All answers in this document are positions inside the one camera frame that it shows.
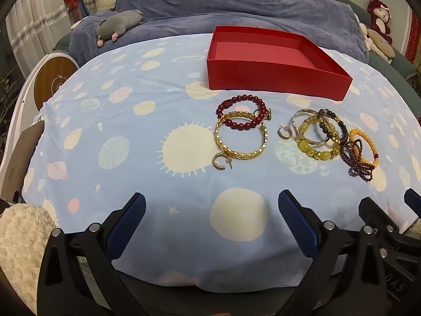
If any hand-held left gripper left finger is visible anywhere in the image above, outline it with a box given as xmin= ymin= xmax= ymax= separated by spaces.
xmin=37 ymin=192 xmax=147 ymax=316

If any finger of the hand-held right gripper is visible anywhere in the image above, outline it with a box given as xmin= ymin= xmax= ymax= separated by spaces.
xmin=358 ymin=197 xmax=401 ymax=238
xmin=404 ymin=188 xmax=421 ymax=220

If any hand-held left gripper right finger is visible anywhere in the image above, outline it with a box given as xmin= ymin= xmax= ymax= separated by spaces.
xmin=278 ymin=189 xmax=390 ymax=316

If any garnet multi-strand bracelet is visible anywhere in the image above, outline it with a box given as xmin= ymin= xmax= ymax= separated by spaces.
xmin=340 ymin=139 xmax=375 ymax=182

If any orange-yellow bead bracelet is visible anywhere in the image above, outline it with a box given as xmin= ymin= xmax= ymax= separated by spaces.
xmin=348 ymin=129 xmax=380 ymax=169

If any yellow-green bead bracelet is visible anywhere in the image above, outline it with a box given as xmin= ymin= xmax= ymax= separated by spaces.
xmin=296 ymin=116 xmax=343 ymax=161

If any large gold bangle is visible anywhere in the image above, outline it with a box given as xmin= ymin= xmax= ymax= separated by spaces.
xmin=215 ymin=113 xmax=268 ymax=162

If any dark brown bead bracelet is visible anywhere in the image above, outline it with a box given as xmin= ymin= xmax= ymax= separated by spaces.
xmin=317 ymin=108 xmax=349 ymax=142

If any thin rose gold bangle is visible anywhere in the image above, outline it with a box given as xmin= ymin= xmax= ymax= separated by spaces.
xmin=289 ymin=108 xmax=333 ymax=146

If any small gold bangle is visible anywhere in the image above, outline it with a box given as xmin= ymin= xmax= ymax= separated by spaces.
xmin=220 ymin=107 xmax=272 ymax=123

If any dark red bead bracelet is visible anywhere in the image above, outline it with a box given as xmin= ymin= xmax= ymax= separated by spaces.
xmin=216 ymin=94 xmax=268 ymax=131

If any red cardboard box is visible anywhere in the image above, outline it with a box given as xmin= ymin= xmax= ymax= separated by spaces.
xmin=207 ymin=25 xmax=353 ymax=102

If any light blue planet-print cloth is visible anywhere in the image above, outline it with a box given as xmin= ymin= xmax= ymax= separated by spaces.
xmin=21 ymin=33 xmax=421 ymax=292

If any white fluffy cloth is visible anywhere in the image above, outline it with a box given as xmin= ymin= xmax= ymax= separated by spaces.
xmin=0 ymin=203 xmax=58 ymax=316

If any green sofa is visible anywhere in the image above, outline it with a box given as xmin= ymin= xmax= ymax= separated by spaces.
xmin=54 ymin=0 xmax=421 ymax=84

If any white device with wooden disc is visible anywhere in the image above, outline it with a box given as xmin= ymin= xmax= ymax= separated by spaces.
xmin=0 ymin=51 xmax=79 ymax=191

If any beige round plush toy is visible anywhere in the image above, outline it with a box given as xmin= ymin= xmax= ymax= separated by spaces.
xmin=367 ymin=29 xmax=395 ymax=61

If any cream plush toy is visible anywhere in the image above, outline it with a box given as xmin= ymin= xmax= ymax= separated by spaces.
xmin=358 ymin=22 xmax=373 ymax=53

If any red monkey plush toy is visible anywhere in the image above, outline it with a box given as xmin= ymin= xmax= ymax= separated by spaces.
xmin=367 ymin=0 xmax=393 ymax=45

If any grey plush toy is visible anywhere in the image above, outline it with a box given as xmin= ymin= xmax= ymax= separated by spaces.
xmin=95 ymin=9 xmax=144 ymax=47

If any white sheer curtain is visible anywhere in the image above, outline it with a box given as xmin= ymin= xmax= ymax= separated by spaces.
xmin=7 ymin=0 xmax=71 ymax=60

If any blue-grey velvet blanket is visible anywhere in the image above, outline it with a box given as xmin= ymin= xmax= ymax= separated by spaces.
xmin=69 ymin=0 xmax=370 ymax=68

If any red ribbon bow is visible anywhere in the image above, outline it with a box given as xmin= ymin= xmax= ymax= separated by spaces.
xmin=64 ymin=0 xmax=82 ymax=15

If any red wall hanging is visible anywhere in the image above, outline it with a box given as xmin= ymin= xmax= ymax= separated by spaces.
xmin=406 ymin=10 xmax=421 ymax=64

